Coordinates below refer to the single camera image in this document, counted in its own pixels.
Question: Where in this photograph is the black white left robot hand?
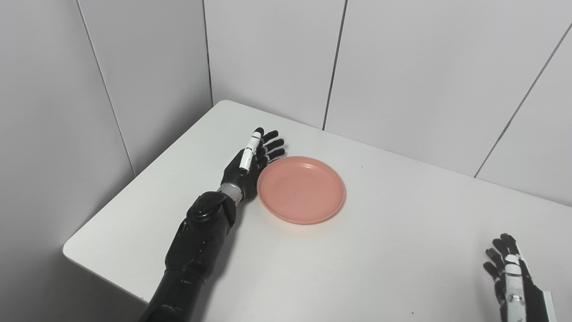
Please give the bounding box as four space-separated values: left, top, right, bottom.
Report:
221 127 286 199

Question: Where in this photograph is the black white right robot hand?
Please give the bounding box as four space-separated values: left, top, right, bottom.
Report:
483 233 557 322

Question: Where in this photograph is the pink plate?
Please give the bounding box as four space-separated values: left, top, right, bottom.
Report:
257 156 346 225

